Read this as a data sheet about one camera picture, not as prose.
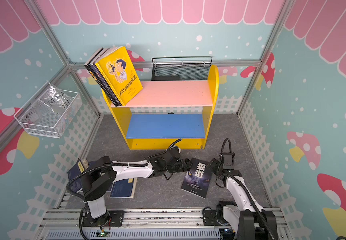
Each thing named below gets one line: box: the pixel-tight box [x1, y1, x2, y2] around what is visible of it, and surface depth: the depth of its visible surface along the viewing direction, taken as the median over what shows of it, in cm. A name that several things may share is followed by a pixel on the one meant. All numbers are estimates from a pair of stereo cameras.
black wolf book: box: [180, 157, 213, 199], surface depth 87 cm
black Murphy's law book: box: [84, 47, 118, 107], surface depth 59 cm
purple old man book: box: [89, 47, 122, 107], surface depth 60 cm
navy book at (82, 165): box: [67, 158, 90, 193], surface depth 91 cm
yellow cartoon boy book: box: [94, 46, 143, 106], surface depth 64 cm
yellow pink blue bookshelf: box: [101, 65, 219, 150], surface depth 94 cm
